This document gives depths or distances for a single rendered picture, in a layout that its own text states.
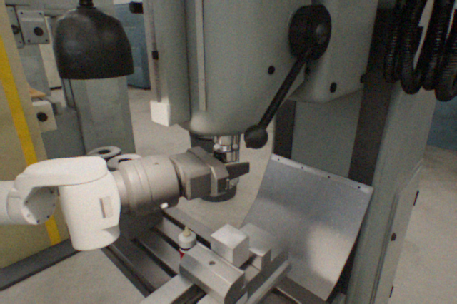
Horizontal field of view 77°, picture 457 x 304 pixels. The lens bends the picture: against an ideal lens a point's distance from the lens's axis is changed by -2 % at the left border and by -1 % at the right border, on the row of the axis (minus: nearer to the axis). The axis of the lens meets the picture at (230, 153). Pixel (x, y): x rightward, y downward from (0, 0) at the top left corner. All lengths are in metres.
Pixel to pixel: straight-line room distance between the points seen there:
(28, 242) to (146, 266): 1.73
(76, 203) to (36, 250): 2.07
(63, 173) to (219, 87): 0.23
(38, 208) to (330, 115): 0.66
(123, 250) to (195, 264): 0.28
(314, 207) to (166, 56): 0.62
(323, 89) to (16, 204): 0.48
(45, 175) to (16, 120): 1.70
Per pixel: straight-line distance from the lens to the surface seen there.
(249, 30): 0.37
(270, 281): 0.70
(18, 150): 2.18
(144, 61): 7.76
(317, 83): 0.50
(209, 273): 0.59
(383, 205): 0.87
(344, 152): 0.82
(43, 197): 0.52
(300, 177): 0.88
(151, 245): 0.83
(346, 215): 0.83
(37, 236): 2.45
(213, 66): 0.37
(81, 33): 0.30
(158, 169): 0.44
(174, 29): 0.39
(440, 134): 4.73
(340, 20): 0.52
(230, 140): 0.48
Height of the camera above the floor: 1.46
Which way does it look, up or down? 23 degrees down
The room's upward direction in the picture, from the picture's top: straight up
